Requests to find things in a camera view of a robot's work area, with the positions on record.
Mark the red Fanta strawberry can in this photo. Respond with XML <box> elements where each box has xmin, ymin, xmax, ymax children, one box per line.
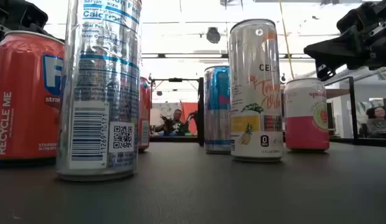
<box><xmin>138</xmin><ymin>77</ymin><xmax>152</xmax><ymax>152</ymax></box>
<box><xmin>0</xmin><ymin>30</ymin><xmax>65</xmax><ymax>161</ymax></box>

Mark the black shelf corner post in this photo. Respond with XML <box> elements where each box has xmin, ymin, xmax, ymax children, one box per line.
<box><xmin>349</xmin><ymin>76</ymin><xmax>359</xmax><ymax>146</ymax></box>

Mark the white blue patterned panel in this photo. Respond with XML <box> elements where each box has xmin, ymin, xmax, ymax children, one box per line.
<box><xmin>346</xmin><ymin>99</ymin><xmax>385</xmax><ymax>138</ymax></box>

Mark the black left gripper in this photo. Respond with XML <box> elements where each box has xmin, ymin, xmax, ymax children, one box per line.
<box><xmin>0</xmin><ymin>0</ymin><xmax>49</xmax><ymax>47</ymax></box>

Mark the pink white Spindrift can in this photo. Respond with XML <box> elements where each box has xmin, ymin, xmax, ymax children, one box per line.
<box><xmin>283</xmin><ymin>77</ymin><xmax>330</xmax><ymax>152</ymax></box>

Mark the white Celsius can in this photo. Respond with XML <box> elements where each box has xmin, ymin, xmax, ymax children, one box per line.
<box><xmin>228</xmin><ymin>19</ymin><xmax>284</xmax><ymax>162</ymax></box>

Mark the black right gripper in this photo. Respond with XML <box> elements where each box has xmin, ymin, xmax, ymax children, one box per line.
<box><xmin>303</xmin><ymin>0</ymin><xmax>386</xmax><ymax>82</ymax></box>

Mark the neighbour station black frame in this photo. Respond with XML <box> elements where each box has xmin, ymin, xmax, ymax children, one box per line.
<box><xmin>148</xmin><ymin>73</ymin><xmax>200</xmax><ymax>97</ymax></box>

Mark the white patterned fabric panel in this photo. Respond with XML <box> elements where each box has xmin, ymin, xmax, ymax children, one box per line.
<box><xmin>150</xmin><ymin>102</ymin><xmax>183</xmax><ymax>127</ymax></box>

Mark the black round ceiling fixture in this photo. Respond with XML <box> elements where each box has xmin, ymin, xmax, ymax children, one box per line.
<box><xmin>206</xmin><ymin>27</ymin><xmax>221</xmax><ymax>44</ymax></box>

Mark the black shelf side support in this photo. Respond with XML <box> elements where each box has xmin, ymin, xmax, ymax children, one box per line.
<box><xmin>197</xmin><ymin>77</ymin><xmax>205</xmax><ymax>147</ymax></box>

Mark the red orange fabric panel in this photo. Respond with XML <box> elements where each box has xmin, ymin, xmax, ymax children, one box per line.
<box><xmin>180</xmin><ymin>101</ymin><xmax>199</xmax><ymax>135</ymax></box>

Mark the person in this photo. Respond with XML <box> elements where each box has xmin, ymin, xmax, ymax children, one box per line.
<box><xmin>362</xmin><ymin>105</ymin><xmax>386</xmax><ymax>139</ymax></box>
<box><xmin>154</xmin><ymin>108</ymin><xmax>193</xmax><ymax>137</ymax></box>

